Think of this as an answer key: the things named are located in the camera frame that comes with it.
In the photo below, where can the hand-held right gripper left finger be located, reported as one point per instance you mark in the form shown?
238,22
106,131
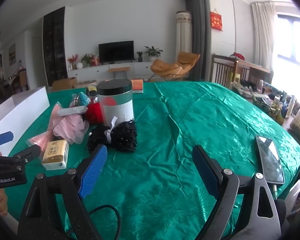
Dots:
93,170

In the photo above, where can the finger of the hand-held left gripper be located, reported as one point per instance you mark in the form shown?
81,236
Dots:
3,138
27,154

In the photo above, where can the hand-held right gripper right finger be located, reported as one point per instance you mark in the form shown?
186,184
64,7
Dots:
205,172

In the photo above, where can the pink plastic packet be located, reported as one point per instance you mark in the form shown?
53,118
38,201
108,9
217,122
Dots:
40,141

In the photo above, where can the yellow tissue pack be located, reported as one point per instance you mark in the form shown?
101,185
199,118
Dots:
55,155

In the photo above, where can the white cardboard box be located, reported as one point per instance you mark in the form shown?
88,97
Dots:
22,110

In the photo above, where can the pink mesh bath sponge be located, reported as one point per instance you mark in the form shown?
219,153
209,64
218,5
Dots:
70,130

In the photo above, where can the black lace hair accessory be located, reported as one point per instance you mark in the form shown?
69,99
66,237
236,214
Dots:
126,136

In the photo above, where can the white plastic packet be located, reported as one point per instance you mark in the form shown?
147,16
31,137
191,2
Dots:
72,110

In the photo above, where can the red yarn ball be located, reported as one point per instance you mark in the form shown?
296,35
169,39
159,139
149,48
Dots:
93,113

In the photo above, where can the green satin tablecloth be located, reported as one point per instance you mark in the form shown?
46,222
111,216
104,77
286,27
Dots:
165,130

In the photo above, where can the smartphone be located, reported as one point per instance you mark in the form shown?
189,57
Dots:
268,157

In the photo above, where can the clear jar with black lid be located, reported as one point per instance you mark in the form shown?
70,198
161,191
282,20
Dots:
117,105

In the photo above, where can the brown cardboard box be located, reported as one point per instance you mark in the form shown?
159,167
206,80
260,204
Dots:
63,83

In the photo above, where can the orange book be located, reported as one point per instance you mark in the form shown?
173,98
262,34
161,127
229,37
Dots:
137,85

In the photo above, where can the cluttered bottles and toiletries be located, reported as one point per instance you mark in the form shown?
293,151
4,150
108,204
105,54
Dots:
272,102

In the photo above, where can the white television cabinet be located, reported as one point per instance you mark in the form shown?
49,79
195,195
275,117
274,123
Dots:
95,71

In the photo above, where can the round white vase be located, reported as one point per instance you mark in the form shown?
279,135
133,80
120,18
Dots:
79,65

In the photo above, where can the dark display cabinet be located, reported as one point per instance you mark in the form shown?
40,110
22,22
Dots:
54,47

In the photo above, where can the wooden stool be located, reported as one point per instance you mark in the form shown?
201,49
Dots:
118,69

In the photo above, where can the red flowers in vase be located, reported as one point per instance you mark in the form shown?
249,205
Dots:
72,60

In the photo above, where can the red flowering potted plant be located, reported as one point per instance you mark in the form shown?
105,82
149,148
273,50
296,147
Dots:
90,59

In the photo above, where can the orange lounge chair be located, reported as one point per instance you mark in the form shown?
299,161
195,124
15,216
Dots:
167,67

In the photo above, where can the wooden slatted chair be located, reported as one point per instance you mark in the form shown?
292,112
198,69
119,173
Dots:
223,60

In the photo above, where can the flat screen television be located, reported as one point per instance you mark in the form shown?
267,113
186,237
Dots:
116,51

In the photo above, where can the red cloth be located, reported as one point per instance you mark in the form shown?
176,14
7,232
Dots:
238,55

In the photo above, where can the small green potted plant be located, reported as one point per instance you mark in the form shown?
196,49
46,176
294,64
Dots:
140,55

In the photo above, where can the large green potted plant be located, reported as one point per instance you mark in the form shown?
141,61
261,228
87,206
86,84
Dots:
152,52

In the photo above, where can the grey curtain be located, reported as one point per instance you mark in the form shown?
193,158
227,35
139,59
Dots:
197,35

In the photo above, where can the covered standing air conditioner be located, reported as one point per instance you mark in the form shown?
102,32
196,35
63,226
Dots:
184,32

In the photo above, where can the white curtain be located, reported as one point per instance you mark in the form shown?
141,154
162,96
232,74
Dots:
263,35

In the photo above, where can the window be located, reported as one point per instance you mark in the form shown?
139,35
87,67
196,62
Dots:
295,40

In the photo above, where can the framed wall picture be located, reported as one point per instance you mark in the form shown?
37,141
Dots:
12,54

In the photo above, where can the red wall calendar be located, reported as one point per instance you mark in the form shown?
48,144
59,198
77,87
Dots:
216,21

